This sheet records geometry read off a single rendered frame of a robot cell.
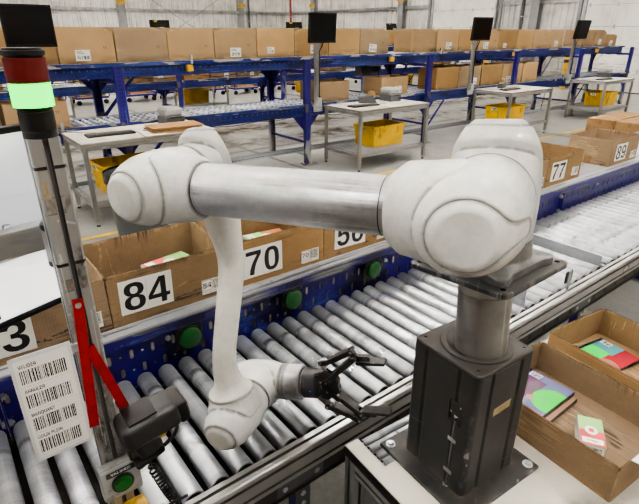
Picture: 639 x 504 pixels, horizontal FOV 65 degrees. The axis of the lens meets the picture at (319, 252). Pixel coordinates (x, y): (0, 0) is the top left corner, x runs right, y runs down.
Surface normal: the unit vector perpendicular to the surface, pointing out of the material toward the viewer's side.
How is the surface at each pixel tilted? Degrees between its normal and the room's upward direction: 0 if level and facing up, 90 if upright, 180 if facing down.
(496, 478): 0
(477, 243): 88
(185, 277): 90
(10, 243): 90
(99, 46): 88
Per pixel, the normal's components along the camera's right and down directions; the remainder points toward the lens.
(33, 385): 0.61, 0.32
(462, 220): -0.31, 0.42
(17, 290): 0.84, 0.15
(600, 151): -0.78, 0.26
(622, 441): 0.01, -0.92
